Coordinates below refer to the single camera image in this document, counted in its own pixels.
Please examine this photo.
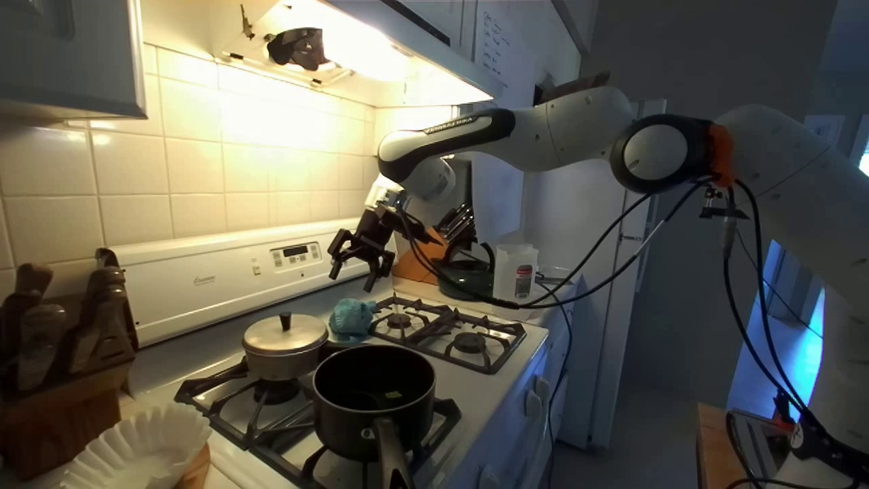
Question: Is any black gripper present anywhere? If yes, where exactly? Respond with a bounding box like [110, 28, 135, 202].
[323, 198, 410, 293]

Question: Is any blue terry towel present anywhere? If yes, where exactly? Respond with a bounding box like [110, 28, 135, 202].
[326, 297, 377, 343]

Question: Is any white gas stove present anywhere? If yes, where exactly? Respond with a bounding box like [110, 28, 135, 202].
[93, 212, 581, 489]

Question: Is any orange wooden knife block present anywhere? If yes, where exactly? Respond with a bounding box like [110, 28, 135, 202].
[395, 227, 450, 284]

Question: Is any black double burner grate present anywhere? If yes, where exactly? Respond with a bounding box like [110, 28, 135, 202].
[338, 293, 529, 377]
[173, 343, 465, 489]

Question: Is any small silver lidded pot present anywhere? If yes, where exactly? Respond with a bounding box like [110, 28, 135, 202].
[240, 309, 332, 386]

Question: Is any black saucepan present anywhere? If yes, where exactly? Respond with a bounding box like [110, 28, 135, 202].
[309, 344, 440, 489]

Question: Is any translucent plastic pitcher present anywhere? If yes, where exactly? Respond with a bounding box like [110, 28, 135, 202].
[488, 241, 543, 309]

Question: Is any white range hood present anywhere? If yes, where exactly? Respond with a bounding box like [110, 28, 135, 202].
[139, 0, 499, 109]

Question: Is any white refrigerator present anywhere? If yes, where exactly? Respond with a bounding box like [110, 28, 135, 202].
[525, 98, 672, 454]

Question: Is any black hood lamp fixture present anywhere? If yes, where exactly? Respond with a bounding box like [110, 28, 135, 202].
[264, 24, 332, 73]

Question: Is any white base cabinet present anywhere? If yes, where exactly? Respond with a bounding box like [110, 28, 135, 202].
[540, 297, 581, 445]

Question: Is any white cabinet with writing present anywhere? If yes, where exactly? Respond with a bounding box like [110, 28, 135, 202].
[465, 0, 586, 248]

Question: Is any white coffee filter stack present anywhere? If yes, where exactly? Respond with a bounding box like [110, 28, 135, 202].
[58, 401, 214, 489]

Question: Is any dark wooden knife block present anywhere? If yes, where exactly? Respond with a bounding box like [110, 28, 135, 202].
[0, 350, 139, 483]

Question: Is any grey upper cabinet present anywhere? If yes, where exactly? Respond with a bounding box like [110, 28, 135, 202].
[0, 0, 150, 124]

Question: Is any green slotted mounting plate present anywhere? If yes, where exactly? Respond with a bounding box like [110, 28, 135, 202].
[727, 407, 798, 483]

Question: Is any black knife handle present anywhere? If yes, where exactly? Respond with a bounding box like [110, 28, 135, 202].
[438, 207, 471, 241]
[449, 212, 482, 252]

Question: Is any black power cable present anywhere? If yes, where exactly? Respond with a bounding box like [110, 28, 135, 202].
[533, 271, 579, 489]

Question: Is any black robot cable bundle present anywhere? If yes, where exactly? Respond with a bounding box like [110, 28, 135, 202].
[397, 173, 869, 489]

